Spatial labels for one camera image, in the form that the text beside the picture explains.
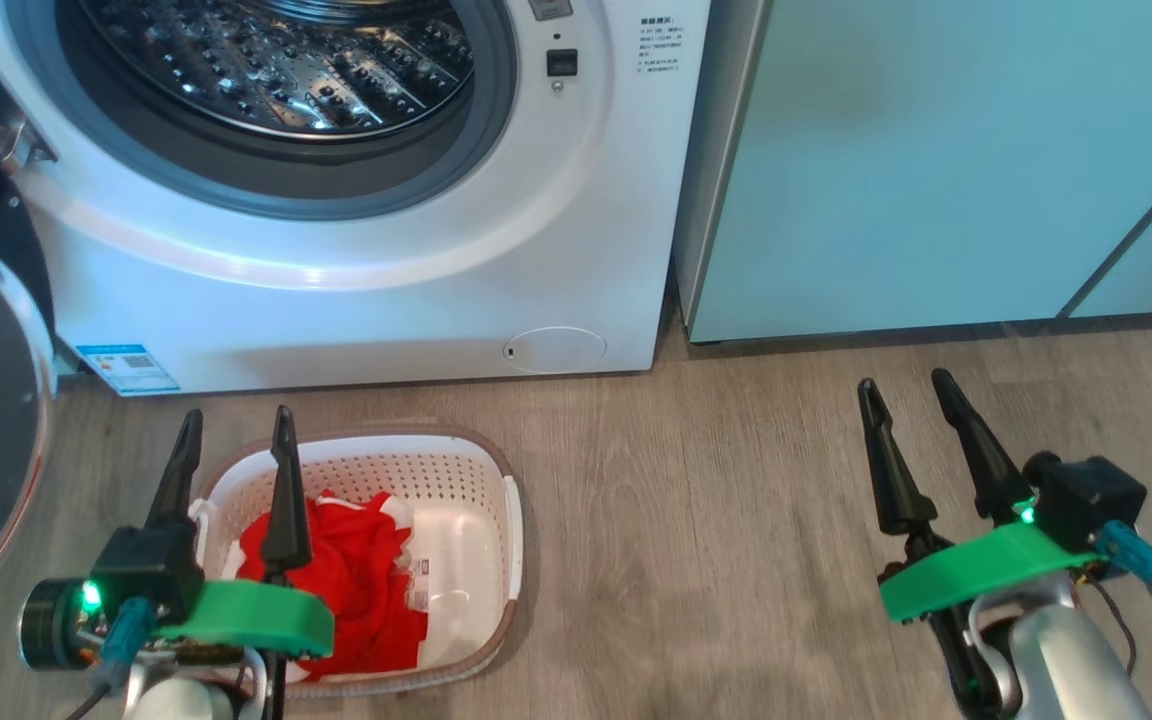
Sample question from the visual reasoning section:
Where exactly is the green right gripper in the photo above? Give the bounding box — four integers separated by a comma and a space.
858, 368, 1102, 720

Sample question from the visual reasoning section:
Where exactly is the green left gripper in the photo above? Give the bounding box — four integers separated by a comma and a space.
144, 405, 335, 658

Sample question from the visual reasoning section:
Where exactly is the red garment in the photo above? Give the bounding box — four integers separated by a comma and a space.
236, 490, 430, 683

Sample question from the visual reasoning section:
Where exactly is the white garment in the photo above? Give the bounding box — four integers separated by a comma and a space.
191, 492, 419, 581

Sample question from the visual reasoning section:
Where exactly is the white front-load washing machine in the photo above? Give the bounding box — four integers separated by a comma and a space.
0, 0, 712, 398

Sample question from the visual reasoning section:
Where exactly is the blue energy label sticker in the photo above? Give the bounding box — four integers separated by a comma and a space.
76, 345, 181, 396

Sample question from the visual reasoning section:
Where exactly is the white perforated laundry basket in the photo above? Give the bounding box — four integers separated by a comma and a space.
186, 427, 524, 698

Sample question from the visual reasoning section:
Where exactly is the pale green cabinet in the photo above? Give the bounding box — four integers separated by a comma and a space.
674, 0, 1152, 344

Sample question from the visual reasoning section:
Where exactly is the round white filter cover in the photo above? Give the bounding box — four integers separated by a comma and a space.
503, 327, 608, 375

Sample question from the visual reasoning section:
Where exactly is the black text instruction sticker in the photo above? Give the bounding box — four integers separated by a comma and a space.
636, 15, 693, 101

